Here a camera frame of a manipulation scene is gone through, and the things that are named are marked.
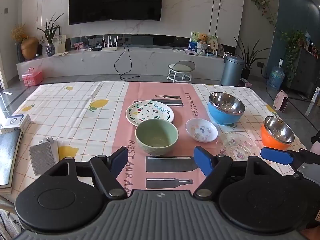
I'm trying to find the black flat television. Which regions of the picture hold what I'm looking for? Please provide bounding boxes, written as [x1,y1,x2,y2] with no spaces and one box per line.
[69,0,165,25]

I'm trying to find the pink bottle print placemat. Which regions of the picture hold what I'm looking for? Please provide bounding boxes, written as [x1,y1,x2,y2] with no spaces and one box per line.
[111,81,225,198]

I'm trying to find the black and pink cloth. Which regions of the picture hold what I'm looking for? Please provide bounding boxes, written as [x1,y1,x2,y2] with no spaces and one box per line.
[311,130,320,153]

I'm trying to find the small white sticker plate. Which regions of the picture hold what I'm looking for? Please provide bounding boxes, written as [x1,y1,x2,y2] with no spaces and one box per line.
[185,118,218,143]

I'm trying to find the blue steel-lined bowl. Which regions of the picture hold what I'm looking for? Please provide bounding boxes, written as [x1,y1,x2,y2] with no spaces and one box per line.
[208,92,245,127]

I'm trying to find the white router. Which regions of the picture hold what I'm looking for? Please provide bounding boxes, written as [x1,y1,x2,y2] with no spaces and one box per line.
[101,36,118,52]

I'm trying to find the dark slim vase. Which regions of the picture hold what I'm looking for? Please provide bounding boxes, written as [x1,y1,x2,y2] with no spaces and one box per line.
[16,42,26,63]

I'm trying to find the pink space heater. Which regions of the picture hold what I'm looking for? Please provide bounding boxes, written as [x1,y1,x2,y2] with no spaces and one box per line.
[274,90,289,113]

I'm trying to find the grey cabinet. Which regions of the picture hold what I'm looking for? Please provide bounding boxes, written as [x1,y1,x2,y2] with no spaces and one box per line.
[291,47,320,100]

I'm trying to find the dark glossy tablet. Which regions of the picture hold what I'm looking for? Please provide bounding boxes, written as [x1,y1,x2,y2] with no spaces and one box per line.
[0,129,23,194]

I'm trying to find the brown teddy bear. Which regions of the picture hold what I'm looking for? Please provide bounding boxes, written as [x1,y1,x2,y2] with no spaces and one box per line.
[197,33,209,55]

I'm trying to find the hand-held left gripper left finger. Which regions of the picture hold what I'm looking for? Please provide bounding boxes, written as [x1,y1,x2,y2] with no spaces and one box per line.
[46,146,129,201]

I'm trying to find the dried yellow flowers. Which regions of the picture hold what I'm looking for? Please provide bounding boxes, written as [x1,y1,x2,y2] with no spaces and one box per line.
[11,24,27,43]

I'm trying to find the trailing ivy plant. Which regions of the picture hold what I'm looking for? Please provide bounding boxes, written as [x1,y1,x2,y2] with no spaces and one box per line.
[279,30,307,85]

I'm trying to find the green ceramic bowl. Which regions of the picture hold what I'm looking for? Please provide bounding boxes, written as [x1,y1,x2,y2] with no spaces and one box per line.
[135,119,179,157]

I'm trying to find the white rolling stool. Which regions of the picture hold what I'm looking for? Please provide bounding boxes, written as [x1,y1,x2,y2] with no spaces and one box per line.
[167,60,195,83]

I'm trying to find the lemon checked tablecloth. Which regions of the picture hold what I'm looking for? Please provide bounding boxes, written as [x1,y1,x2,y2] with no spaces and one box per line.
[0,81,309,203]

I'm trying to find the long-leaf potted plant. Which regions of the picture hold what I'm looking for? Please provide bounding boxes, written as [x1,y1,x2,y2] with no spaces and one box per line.
[234,36,263,80]

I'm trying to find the white cardboard box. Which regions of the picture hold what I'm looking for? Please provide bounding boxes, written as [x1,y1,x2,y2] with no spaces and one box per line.
[0,114,32,133]

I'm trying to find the black cable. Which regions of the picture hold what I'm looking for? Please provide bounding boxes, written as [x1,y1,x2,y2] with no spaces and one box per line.
[114,41,140,82]

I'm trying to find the white slim carton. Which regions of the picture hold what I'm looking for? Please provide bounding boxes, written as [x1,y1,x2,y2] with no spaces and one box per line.
[306,86,320,117]

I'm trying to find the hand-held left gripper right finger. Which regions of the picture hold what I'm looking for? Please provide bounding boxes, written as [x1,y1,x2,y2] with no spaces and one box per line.
[193,146,275,201]

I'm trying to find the pink storage box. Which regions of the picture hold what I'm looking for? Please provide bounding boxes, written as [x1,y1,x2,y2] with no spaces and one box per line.
[22,67,43,87]

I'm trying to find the climbing wall vine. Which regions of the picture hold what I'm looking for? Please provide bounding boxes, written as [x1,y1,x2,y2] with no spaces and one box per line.
[250,0,278,35]

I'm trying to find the grey metal trash can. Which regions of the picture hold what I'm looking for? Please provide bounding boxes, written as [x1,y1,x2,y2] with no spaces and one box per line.
[221,55,244,87]

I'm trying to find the clear glass plate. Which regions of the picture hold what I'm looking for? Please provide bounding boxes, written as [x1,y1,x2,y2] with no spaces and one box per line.
[217,132,262,160]

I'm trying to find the brown round vase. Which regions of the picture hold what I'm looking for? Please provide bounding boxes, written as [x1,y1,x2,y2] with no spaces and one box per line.
[21,37,38,60]

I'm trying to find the green leafy plant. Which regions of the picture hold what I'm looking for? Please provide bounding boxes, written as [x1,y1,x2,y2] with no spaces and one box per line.
[36,12,65,45]

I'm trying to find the orange steel-lined bowl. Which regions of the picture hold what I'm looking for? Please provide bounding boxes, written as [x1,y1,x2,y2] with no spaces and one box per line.
[261,116,295,148]

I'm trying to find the grey perforated device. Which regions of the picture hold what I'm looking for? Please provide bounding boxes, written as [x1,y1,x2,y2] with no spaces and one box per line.
[28,137,60,176]

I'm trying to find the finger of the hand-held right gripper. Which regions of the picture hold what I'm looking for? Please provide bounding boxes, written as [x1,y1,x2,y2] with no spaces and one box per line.
[260,147,312,171]

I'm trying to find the pale art print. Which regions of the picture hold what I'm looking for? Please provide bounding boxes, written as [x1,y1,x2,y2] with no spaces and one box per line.
[41,34,66,55]

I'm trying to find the blue water bottle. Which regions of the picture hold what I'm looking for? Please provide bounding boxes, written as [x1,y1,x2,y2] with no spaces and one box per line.
[267,59,285,90]

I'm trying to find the white fruit pattern plate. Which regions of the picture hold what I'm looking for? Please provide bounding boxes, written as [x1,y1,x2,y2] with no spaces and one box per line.
[125,100,174,127]

